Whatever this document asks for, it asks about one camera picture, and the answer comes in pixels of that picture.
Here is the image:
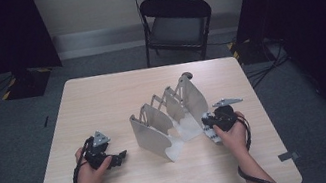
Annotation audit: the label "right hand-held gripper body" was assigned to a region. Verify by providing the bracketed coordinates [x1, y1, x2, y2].
[206, 95, 249, 134]

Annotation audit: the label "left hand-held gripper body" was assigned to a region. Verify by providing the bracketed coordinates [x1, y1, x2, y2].
[80, 129, 116, 173]

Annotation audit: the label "beige expandable divider rack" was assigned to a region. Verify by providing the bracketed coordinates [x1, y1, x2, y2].
[122, 68, 219, 170]

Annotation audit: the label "person's right hand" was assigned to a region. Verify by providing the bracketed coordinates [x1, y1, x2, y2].
[211, 110, 253, 161]

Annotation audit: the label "person's left hand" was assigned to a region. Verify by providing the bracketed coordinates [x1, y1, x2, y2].
[68, 141, 118, 183]

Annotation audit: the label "small black pen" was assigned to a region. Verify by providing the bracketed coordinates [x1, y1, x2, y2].
[41, 115, 51, 129]

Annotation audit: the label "black stand base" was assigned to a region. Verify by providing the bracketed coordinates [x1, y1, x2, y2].
[0, 63, 58, 104]
[226, 35, 268, 68]

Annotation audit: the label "grey tape strip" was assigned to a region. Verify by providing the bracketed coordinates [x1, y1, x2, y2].
[276, 149, 301, 163]

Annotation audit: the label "black folding chair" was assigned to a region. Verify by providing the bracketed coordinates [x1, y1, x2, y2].
[135, 0, 221, 71]

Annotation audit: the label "left hand-held gripper cable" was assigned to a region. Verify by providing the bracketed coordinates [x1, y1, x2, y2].
[66, 137, 104, 183]

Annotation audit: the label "hand-held gripper cable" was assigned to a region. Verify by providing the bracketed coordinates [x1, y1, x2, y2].
[66, 137, 104, 183]
[226, 108, 288, 183]

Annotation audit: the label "black floor cables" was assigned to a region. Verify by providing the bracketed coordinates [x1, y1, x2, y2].
[238, 33, 295, 91]

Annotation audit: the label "right hand-held gripper cable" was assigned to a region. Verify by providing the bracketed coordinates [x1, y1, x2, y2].
[226, 108, 288, 183]

